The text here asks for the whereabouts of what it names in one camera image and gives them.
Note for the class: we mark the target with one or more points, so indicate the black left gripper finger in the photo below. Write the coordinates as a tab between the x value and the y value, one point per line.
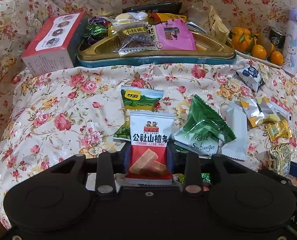
108	164

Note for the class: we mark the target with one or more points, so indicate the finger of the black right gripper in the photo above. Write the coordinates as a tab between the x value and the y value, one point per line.
188	164

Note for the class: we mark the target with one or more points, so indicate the red white hawthorn snack packet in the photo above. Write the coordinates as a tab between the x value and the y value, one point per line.
150	132

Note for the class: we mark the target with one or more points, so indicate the green garlic pea snack packet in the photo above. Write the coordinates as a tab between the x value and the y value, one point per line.
136	99

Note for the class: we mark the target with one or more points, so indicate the green patterned small carton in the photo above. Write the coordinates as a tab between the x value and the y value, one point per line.
279	159

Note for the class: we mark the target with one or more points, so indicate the green white triangular snack packet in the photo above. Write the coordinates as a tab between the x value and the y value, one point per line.
203	130

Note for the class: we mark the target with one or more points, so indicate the white plain snack packet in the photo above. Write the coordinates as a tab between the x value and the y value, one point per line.
237	120

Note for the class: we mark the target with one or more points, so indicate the gold foil candy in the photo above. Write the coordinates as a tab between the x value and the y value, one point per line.
278	130

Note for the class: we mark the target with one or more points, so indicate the floral sofa cover cloth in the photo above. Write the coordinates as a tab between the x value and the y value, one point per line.
46	119

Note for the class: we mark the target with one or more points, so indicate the silver yellow snack wrapper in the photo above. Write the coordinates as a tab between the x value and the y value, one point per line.
259	110

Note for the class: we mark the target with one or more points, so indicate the blue white small snack packet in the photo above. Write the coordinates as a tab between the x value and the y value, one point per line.
251	77

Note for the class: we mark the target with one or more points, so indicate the gold teal tin tray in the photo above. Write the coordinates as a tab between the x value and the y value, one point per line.
105	52

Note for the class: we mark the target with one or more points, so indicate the white fruit plate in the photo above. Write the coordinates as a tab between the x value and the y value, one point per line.
266	62

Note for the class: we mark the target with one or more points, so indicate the red white tea box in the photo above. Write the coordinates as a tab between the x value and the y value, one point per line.
55	45

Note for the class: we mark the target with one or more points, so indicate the mandarin orange front left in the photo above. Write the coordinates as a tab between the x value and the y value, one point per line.
259	52

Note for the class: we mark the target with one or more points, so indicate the mandarin orange front right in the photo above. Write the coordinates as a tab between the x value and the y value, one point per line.
276	58

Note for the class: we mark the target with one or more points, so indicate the pink snack packet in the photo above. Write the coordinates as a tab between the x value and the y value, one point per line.
174	35

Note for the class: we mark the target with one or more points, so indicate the clear walnut snack packet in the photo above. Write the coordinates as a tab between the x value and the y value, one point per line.
134	36

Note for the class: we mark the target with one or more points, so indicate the mandarin orange with leaf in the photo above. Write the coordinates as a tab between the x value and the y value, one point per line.
242	39

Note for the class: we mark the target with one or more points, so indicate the purple bunny thermos bottle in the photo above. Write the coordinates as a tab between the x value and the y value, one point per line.
290	45

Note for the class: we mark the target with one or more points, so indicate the purple green foil candies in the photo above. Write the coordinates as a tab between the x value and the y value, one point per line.
97	29

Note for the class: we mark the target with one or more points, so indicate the brown kiwi fruit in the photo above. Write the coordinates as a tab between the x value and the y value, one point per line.
266	43

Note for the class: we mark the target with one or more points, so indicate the beige paper snack packet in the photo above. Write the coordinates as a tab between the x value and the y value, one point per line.
207	22

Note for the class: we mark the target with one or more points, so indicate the white round candy packet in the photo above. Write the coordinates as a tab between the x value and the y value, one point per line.
130	17

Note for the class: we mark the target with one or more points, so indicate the black starbucks can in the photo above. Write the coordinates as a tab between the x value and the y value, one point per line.
277	38

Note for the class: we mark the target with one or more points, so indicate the orange snack packet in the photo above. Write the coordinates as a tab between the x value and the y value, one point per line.
156	17

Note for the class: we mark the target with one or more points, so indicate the black remote control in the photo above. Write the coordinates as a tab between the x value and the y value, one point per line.
166	7

